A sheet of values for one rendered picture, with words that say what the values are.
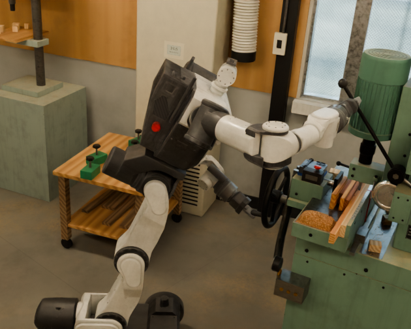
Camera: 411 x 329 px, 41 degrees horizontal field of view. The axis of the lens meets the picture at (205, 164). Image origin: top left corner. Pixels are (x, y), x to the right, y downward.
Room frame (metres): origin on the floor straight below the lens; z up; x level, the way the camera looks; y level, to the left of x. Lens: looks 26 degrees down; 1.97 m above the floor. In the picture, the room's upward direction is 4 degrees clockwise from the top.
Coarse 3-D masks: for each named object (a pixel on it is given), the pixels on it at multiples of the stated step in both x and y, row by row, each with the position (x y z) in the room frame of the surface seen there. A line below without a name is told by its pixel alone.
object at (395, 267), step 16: (304, 240) 1.86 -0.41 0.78; (368, 240) 1.86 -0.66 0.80; (384, 240) 1.87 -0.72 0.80; (320, 256) 1.82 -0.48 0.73; (336, 256) 1.80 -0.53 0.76; (352, 256) 1.77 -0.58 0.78; (368, 256) 1.75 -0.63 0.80; (384, 256) 1.76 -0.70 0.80; (400, 256) 1.77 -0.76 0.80; (368, 272) 1.74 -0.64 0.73; (384, 272) 1.72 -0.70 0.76; (400, 272) 1.69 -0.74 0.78
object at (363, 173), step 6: (354, 162) 2.00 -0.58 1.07; (372, 162) 2.01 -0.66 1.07; (354, 168) 1.97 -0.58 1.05; (360, 168) 1.97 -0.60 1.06; (366, 168) 1.96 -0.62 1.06; (372, 168) 1.95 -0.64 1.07; (378, 168) 1.95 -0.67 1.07; (348, 174) 1.99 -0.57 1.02; (354, 174) 1.98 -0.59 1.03; (360, 174) 1.97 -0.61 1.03; (366, 174) 1.96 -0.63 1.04; (372, 174) 1.95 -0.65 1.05; (378, 174) 1.94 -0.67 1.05; (360, 180) 1.96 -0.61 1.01; (366, 180) 1.95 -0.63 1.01; (372, 180) 1.95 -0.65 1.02; (378, 180) 1.93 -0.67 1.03
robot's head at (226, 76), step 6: (222, 66) 1.93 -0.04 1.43; (228, 66) 1.91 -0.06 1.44; (222, 72) 1.88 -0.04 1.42; (228, 72) 1.88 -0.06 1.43; (234, 72) 1.88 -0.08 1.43; (222, 78) 1.88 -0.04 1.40; (228, 78) 1.88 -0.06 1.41; (234, 78) 1.88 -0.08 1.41; (216, 84) 1.92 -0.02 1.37; (222, 84) 1.88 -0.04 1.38; (228, 84) 1.88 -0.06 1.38; (222, 90) 1.91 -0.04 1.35
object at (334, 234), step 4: (364, 184) 2.07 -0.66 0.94; (356, 192) 1.99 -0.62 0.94; (360, 192) 2.00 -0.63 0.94; (352, 200) 1.92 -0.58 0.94; (348, 204) 1.89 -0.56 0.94; (352, 204) 1.89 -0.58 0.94; (348, 208) 1.85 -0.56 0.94; (344, 212) 1.82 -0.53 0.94; (344, 216) 1.79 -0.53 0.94; (340, 220) 1.76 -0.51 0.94; (336, 224) 1.73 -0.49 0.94; (340, 224) 1.73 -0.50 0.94; (336, 228) 1.70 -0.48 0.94; (332, 232) 1.67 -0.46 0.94; (336, 232) 1.67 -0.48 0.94; (332, 236) 1.66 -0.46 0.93; (336, 236) 1.68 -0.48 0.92; (332, 240) 1.66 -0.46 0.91
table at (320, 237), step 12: (336, 168) 2.29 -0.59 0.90; (348, 168) 2.30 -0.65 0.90; (288, 204) 2.02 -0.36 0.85; (300, 204) 2.00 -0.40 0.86; (312, 204) 1.94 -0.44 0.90; (324, 204) 1.94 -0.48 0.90; (336, 204) 1.95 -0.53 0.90; (336, 216) 1.86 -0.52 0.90; (300, 228) 1.78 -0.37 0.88; (312, 228) 1.76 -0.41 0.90; (312, 240) 1.75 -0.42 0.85; (324, 240) 1.73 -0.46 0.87; (336, 240) 1.72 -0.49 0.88; (348, 240) 1.72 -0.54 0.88
